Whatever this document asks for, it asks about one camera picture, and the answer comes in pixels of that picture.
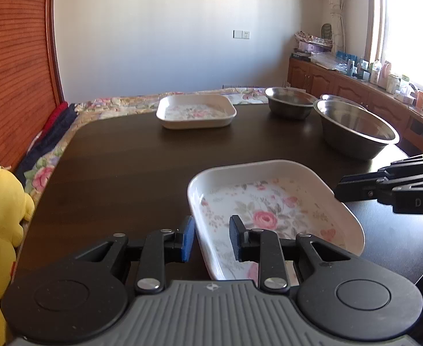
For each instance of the blue packets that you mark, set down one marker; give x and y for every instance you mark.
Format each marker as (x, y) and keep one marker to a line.
(346, 57)

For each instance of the window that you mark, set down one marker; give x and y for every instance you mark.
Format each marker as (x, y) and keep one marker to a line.
(410, 25)

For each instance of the dark flat box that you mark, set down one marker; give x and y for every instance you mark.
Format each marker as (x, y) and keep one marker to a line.
(300, 56)

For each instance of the white wall switch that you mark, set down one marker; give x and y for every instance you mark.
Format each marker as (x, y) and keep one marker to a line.
(237, 34)

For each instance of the stack of floral paper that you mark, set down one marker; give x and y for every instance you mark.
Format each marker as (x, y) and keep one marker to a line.
(310, 37)

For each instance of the small steel bowl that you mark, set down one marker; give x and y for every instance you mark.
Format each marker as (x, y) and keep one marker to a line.
(287, 108)

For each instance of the red cloth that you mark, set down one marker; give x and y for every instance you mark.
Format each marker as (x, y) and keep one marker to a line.
(58, 110)

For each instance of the purple box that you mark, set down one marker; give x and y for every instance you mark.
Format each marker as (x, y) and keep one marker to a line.
(314, 47)

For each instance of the wooden cabinet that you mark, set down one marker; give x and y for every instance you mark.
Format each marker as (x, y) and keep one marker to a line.
(341, 84)

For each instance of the white jar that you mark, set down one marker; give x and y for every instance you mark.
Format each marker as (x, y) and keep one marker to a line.
(392, 83)

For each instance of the orange box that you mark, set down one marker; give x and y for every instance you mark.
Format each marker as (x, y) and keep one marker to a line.
(421, 99)

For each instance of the white plastic bottle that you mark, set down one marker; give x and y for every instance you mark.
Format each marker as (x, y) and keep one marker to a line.
(376, 72)

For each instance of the pink round container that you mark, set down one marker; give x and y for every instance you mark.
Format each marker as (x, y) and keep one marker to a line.
(387, 72)

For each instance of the clear plastic bags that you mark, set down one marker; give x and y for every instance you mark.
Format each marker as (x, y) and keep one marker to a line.
(327, 61)

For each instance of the white wall socket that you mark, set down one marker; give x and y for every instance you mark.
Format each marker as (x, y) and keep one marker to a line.
(246, 34)

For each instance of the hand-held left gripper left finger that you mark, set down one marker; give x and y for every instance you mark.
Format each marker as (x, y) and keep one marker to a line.
(187, 239)

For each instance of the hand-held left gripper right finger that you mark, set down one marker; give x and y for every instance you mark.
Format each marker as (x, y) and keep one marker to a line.
(236, 239)

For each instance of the patterned curtain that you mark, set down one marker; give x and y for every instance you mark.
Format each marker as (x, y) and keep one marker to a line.
(336, 3)

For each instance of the wooden louvered wardrobe door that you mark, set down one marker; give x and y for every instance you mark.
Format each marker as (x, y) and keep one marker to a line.
(13, 61)

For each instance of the green hand fan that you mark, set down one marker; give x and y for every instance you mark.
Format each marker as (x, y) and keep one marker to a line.
(327, 31)

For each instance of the navy blue blanket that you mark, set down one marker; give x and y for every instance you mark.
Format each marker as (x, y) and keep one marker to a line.
(52, 129)

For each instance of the floral rectangular plate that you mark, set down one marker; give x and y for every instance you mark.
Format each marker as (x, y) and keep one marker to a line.
(197, 110)
(269, 202)

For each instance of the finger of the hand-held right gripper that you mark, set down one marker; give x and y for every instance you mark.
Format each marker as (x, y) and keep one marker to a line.
(355, 187)
(406, 167)

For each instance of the large steel bowl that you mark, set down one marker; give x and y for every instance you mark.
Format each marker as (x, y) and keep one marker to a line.
(348, 137)

